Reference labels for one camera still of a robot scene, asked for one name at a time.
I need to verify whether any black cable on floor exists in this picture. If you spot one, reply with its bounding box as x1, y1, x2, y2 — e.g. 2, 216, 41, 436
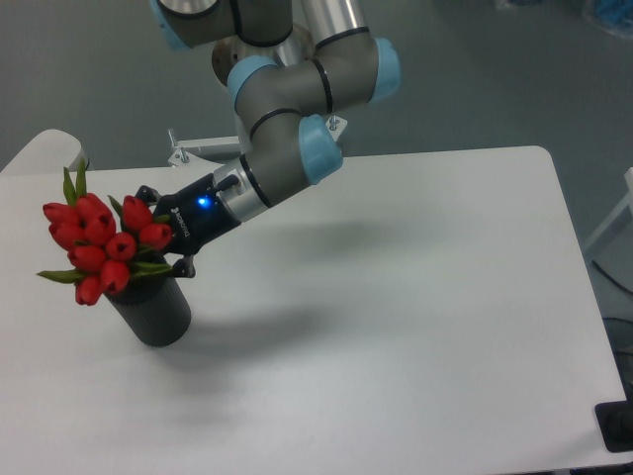
591, 258, 633, 293

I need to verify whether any clear bag with blue items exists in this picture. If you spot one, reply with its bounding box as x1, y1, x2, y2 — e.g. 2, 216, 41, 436
582, 0, 632, 39

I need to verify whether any black device at table corner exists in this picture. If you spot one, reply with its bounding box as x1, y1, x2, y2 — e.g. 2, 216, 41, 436
594, 401, 632, 453

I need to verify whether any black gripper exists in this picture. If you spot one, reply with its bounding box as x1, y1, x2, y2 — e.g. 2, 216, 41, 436
136, 173, 240, 278

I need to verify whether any red tulip bouquet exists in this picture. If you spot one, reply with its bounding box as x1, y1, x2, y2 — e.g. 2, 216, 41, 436
38, 159, 174, 306

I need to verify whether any white chair at left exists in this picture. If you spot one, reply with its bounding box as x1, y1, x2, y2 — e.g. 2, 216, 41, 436
1, 129, 92, 176

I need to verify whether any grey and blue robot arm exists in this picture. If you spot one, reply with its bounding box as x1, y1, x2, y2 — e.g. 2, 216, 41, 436
138, 1, 402, 277

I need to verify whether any white furniture at right edge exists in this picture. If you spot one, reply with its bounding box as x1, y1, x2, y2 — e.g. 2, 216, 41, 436
583, 168, 632, 259

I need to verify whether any white pedestal base frame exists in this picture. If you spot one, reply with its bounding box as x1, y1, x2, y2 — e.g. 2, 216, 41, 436
166, 115, 348, 169

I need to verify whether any dark grey ribbed vase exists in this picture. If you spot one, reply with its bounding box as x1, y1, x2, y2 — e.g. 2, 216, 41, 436
105, 272, 192, 347

